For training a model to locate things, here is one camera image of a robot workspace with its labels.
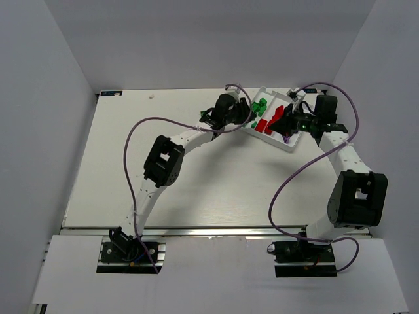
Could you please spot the blue table label right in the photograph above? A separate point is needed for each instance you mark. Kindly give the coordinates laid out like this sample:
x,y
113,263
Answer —
x,y
310,90

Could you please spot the red rectangular lego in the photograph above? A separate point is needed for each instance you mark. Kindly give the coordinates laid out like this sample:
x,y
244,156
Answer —
x,y
278,113

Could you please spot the blue table label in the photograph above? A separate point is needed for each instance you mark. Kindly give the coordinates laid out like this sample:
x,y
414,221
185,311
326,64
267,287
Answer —
x,y
111,93
310,90

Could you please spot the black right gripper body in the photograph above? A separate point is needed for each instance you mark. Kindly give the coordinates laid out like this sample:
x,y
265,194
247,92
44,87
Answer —
x,y
291,119

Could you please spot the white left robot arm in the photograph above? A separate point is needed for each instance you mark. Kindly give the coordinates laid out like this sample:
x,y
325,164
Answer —
x,y
163,164

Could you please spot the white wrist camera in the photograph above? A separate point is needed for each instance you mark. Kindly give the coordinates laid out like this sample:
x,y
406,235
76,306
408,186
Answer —
x,y
234,91
297,96

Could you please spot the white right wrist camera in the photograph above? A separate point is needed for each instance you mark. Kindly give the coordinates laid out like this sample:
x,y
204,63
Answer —
x,y
297,96

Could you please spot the small red lego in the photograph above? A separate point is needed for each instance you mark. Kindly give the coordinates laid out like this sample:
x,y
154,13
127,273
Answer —
x,y
261,125

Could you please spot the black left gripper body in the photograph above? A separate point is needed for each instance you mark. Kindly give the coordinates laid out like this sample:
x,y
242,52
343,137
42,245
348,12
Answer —
x,y
243,112

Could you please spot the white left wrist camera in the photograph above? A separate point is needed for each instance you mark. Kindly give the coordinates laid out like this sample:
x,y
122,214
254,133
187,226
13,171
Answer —
x,y
234,91

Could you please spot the blue table label left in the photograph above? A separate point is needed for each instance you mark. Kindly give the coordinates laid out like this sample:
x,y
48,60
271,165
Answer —
x,y
111,93

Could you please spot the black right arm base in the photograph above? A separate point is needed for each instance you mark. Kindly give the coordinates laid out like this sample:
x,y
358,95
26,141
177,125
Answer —
x,y
301,259

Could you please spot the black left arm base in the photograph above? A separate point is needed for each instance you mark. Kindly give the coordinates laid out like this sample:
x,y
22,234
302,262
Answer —
x,y
113,261

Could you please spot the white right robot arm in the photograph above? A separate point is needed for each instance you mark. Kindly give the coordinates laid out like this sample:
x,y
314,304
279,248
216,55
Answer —
x,y
358,197

